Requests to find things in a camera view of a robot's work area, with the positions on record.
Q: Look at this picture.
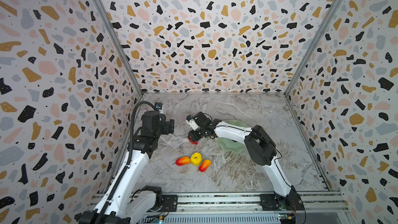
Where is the red fake strawberry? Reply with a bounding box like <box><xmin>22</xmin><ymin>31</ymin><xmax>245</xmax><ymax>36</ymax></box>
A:
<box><xmin>189</xmin><ymin>140</ymin><xmax>198</xmax><ymax>145</ymax></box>

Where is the yellow fake bell pepper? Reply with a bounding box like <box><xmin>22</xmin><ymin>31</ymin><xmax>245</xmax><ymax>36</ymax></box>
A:
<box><xmin>190</xmin><ymin>152</ymin><xmax>203</xmax><ymax>166</ymax></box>

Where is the red orange fake mango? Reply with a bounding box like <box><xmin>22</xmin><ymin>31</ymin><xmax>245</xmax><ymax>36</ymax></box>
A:
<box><xmin>199</xmin><ymin>159</ymin><xmax>212</xmax><ymax>172</ymax></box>
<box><xmin>175</xmin><ymin>156</ymin><xmax>191</xmax><ymax>166</ymax></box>

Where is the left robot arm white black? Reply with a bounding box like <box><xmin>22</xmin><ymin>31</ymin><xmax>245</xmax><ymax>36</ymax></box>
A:
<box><xmin>79</xmin><ymin>111</ymin><xmax>175</xmax><ymax>224</ymax></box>

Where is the light green scalloped bowl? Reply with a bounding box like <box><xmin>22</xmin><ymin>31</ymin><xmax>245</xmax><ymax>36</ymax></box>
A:
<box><xmin>215</xmin><ymin>120</ymin><xmax>249</xmax><ymax>154</ymax></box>

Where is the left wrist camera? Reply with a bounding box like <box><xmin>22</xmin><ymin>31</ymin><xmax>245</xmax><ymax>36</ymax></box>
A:
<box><xmin>154</xmin><ymin>102</ymin><xmax>163</xmax><ymax>114</ymax></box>

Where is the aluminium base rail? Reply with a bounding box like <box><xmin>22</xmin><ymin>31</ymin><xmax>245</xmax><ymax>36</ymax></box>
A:
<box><xmin>89</xmin><ymin>190</ymin><xmax>354</xmax><ymax>224</ymax></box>

